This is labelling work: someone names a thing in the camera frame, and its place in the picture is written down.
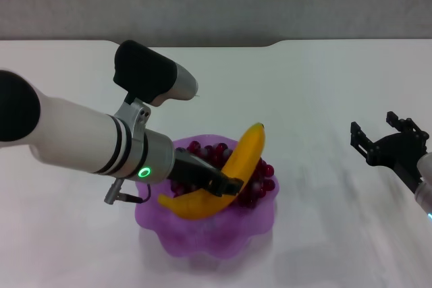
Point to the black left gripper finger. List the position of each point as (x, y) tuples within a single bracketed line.
[(227, 185)]

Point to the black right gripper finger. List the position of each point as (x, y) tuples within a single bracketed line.
[(362, 139), (405, 124)]

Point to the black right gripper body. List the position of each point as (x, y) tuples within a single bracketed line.
[(396, 149)]

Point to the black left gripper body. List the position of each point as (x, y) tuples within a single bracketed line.
[(192, 171)]

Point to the yellow banana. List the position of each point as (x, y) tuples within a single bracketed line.
[(243, 163)]

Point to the dark red grape bunch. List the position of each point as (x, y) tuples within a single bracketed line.
[(216, 151)]

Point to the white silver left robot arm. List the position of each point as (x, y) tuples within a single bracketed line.
[(77, 136)]

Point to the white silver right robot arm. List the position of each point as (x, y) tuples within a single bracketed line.
[(426, 187)]

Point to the purple translucent scalloped bowl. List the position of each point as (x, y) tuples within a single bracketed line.
[(216, 237)]

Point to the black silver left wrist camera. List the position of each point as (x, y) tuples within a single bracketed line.
[(145, 72)]

